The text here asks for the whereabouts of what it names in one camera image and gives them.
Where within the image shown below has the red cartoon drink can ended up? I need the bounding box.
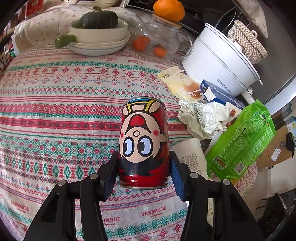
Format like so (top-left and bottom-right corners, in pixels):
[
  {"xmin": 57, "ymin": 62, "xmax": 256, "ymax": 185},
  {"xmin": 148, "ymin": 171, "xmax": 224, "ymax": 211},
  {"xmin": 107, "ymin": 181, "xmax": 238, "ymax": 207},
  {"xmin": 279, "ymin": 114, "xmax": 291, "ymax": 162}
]
[{"xmin": 118, "ymin": 97, "xmax": 170, "ymax": 189}]

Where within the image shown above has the green snack bag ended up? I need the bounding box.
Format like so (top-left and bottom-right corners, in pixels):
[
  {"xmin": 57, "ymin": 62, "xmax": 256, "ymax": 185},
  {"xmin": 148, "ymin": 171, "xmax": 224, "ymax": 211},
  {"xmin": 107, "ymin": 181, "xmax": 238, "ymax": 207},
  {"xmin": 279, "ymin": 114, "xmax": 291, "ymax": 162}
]
[{"xmin": 206, "ymin": 100, "xmax": 276, "ymax": 180}]

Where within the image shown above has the white plastic bottle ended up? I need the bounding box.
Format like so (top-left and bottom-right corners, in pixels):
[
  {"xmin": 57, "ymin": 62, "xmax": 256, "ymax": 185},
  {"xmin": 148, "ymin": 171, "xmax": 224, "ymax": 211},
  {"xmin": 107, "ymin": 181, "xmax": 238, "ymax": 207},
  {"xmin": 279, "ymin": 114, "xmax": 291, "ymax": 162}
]
[{"xmin": 171, "ymin": 138, "xmax": 215, "ymax": 227}]

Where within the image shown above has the cardboard box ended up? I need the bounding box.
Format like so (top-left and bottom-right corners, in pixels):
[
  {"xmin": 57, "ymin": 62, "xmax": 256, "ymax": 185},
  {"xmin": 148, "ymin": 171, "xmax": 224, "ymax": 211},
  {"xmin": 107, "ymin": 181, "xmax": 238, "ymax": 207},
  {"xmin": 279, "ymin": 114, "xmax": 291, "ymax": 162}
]
[{"xmin": 256, "ymin": 125, "xmax": 292, "ymax": 170}]

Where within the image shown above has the crumpled paper wrapper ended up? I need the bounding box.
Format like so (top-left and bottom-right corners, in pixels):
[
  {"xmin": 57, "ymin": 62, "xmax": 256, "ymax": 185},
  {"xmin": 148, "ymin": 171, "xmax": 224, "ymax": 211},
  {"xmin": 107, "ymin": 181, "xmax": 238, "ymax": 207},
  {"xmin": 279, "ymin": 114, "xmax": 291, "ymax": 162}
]
[{"xmin": 178, "ymin": 100, "xmax": 229, "ymax": 141}]

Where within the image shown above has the red green patterned tablecloth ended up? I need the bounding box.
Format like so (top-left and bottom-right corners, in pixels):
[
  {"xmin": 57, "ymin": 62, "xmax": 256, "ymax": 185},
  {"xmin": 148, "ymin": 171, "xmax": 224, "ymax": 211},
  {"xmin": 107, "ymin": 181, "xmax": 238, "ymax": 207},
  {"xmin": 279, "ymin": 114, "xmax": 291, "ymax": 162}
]
[{"xmin": 0, "ymin": 43, "xmax": 258, "ymax": 241}]

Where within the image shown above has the blue white carton box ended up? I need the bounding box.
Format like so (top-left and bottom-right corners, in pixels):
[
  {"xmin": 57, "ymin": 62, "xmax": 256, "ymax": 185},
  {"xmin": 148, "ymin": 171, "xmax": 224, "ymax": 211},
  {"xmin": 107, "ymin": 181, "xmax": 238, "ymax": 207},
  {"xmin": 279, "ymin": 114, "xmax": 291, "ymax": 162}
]
[{"xmin": 200, "ymin": 80, "xmax": 245, "ymax": 109}]

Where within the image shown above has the cream ice cream wrapper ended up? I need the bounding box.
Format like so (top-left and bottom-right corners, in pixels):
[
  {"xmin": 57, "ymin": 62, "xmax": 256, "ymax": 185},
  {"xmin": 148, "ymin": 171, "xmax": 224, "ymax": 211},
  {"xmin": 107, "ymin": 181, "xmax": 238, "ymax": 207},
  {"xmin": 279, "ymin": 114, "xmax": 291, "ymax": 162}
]
[{"xmin": 158, "ymin": 66, "xmax": 208, "ymax": 103}]

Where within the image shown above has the white electric cooking pot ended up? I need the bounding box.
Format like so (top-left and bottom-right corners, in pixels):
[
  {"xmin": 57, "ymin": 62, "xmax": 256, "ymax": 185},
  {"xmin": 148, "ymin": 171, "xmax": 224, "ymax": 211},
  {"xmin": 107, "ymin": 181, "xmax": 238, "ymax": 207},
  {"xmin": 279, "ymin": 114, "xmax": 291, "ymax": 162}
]
[{"xmin": 183, "ymin": 23, "xmax": 262, "ymax": 104}]

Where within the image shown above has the mandarin inside teapot right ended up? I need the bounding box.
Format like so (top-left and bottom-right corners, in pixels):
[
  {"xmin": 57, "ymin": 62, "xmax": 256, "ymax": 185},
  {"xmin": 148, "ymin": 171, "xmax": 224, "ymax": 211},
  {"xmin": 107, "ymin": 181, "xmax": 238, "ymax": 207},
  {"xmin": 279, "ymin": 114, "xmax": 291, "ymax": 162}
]
[{"xmin": 153, "ymin": 45, "xmax": 167, "ymax": 58}]

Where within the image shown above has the mandarin inside teapot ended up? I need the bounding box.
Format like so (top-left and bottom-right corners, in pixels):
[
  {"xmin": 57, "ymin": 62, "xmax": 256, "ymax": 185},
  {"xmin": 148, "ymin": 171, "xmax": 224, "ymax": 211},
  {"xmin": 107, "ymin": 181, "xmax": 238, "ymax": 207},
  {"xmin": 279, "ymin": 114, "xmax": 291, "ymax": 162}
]
[
  {"xmin": 132, "ymin": 35, "xmax": 150, "ymax": 52},
  {"xmin": 153, "ymin": 45, "xmax": 167, "ymax": 58}
]

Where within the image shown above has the glass teapot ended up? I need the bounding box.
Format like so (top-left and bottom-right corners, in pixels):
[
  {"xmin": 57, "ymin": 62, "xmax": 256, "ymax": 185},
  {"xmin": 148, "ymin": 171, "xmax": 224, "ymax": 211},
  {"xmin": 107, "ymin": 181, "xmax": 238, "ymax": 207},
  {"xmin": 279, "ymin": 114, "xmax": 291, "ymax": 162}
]
[{"xmin": 130, "ymin": 14, "xmax": 193, "ymax": 61}]

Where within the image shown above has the mandarin inside teapot left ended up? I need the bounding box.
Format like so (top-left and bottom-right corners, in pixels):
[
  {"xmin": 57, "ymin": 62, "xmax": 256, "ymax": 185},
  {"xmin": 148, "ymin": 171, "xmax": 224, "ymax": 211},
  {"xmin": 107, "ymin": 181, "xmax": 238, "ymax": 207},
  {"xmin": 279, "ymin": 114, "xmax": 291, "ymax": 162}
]
[{"xmin": 132, "ymin": 35, "xmax": 150, "ymax": 52}]

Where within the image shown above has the dark green squash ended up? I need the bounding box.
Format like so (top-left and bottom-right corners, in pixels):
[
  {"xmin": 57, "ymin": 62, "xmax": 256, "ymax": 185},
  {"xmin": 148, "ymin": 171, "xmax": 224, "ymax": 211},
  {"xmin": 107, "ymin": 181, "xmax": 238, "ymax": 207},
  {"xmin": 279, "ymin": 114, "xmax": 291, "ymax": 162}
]
[{"xmin": 78, "ymin": 6, "xmax": 118, "ymax": 29}]

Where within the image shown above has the floral white cloth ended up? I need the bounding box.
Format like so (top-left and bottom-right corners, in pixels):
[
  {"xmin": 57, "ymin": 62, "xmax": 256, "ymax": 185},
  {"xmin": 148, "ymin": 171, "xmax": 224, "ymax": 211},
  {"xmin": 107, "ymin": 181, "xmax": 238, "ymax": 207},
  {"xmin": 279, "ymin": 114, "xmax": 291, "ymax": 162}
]
[{"xmin": 232, "ymin": 0, "xmax": 268, "ymax": 38}]

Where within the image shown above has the orange mandarin on teapot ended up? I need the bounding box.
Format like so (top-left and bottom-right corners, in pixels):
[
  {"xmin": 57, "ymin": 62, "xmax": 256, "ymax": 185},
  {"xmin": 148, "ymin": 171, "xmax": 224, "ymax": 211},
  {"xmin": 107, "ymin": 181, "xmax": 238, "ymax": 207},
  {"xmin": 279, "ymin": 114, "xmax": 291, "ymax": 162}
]
[{"xmin": 153, "ymin": 0, "xmax": 185, "ymax": 22}]

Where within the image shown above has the cream bowl green handle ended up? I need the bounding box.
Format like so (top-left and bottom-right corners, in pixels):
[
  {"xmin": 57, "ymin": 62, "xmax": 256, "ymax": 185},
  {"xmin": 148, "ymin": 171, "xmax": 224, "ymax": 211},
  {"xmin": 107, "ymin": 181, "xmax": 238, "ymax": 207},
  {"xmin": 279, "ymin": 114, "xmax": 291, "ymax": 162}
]
[{"xmin": 54, "ymin": 19, "xmax": 128, "ymax": 48}]

